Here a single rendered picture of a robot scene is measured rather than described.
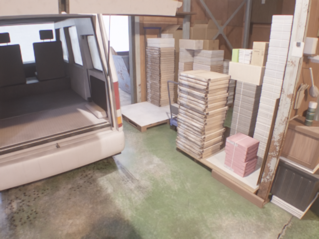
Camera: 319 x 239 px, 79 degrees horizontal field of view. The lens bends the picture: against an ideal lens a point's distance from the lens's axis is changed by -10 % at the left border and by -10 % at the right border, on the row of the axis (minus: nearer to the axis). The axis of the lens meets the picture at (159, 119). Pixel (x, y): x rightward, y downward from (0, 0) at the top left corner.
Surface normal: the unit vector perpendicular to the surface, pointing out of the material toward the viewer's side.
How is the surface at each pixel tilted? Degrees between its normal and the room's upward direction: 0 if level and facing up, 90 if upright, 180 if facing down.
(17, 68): 93
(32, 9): 106
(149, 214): 0
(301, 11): 90
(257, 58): 90
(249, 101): 90
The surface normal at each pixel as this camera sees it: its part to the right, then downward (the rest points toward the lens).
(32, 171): 0.54, 0.31
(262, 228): 0.00, -0.92
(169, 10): 0.61, 0.55
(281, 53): -0.81, 0.22
